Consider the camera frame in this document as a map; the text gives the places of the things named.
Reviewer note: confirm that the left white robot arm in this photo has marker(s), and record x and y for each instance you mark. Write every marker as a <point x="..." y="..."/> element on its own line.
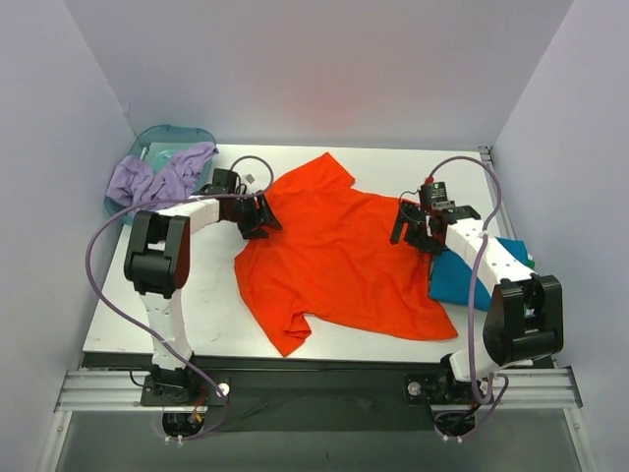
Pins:
<point x="158" y="264"/>

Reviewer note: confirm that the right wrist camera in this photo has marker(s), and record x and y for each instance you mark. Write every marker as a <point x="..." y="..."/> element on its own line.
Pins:
<point x="433" y="196"/>

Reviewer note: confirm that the teal plastic basket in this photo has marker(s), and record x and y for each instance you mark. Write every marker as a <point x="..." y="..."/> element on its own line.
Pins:
<point x="168" y="138"/>

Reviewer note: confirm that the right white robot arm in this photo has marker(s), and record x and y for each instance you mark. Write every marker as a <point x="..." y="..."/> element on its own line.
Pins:
<point x="524" y="321"/>

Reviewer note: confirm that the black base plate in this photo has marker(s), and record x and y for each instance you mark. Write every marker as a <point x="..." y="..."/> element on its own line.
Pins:
<point x="327" y="416"/>

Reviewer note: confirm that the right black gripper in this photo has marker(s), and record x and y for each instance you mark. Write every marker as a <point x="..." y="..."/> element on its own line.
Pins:
<point x="410" y="224"/>

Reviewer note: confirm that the aluminium mounting rail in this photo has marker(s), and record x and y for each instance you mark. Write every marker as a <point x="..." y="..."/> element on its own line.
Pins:
<point x="117" y="391"/>

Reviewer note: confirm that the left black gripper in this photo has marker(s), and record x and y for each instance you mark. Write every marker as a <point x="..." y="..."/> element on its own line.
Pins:
<point x="257" y="215"/>

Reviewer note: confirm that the purple t shirt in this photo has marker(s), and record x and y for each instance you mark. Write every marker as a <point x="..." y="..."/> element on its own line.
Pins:
<point x="167" y="176"/>

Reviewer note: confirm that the folded blue t shirt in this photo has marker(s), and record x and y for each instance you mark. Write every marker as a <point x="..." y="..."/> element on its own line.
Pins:
<point x="450" y="275"/>

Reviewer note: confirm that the orange t shirt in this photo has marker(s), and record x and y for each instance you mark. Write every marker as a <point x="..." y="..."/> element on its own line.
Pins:
<point x="333" y="260"/>

